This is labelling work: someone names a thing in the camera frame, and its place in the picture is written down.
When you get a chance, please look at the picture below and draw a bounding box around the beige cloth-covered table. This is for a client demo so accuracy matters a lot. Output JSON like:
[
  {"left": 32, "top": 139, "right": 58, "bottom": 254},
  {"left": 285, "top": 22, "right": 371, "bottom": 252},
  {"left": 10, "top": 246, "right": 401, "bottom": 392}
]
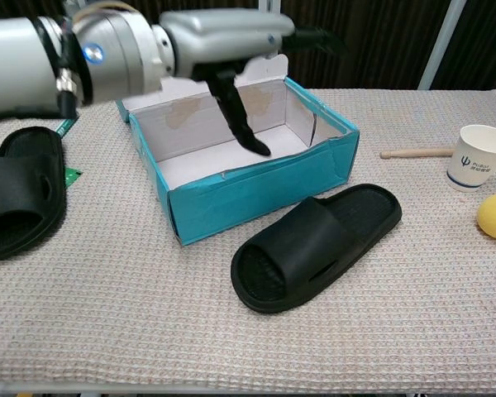
[{"left": 0, "top": 87, "right": 496, "bottom": 393}]

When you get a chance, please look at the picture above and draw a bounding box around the white paper cup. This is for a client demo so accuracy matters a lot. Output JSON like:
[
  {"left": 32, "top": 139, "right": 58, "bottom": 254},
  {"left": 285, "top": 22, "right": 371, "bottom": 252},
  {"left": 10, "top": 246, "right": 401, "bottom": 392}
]
[{"left": 446, "top": 124, "right": 496, "bottom": 193}]

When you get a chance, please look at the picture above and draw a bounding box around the light blue cardboard box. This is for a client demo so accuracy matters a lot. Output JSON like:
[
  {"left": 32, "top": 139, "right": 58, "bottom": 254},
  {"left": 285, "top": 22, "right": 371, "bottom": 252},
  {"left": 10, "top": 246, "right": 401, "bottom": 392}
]
[{"left": 116, "top": 52, "right": 360, "bottom": 247}]

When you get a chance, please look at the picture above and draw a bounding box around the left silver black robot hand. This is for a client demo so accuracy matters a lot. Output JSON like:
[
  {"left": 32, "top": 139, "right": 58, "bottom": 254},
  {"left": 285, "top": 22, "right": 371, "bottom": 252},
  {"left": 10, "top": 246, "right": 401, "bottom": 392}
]
[{"left": 159, "top": 8, "right": 351, "bottom": 158}]

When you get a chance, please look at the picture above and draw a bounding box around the black rubber slipper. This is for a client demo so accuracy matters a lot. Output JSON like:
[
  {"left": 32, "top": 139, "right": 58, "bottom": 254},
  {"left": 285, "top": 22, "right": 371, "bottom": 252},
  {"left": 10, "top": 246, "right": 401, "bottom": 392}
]
[
  {"left": 230, "top": 183, "right": 403, "bottom": 314},
  {"left": 0, "top": 126, "right": 68, "bottom": 263}
]

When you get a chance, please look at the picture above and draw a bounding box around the wooden stick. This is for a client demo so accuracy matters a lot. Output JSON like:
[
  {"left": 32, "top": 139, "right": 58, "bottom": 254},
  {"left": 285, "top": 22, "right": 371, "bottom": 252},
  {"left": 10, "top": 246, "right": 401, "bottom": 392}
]
[{"left": 379, "top": 146, "right": 457, "bottom": 160}]

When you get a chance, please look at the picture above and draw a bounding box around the green plastic sachet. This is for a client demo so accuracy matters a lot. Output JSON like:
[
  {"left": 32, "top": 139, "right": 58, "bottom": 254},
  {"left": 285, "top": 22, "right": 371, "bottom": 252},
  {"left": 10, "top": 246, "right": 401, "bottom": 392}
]
[{"left": 64, "top": 165, "right": 85, "bottom": 189}]

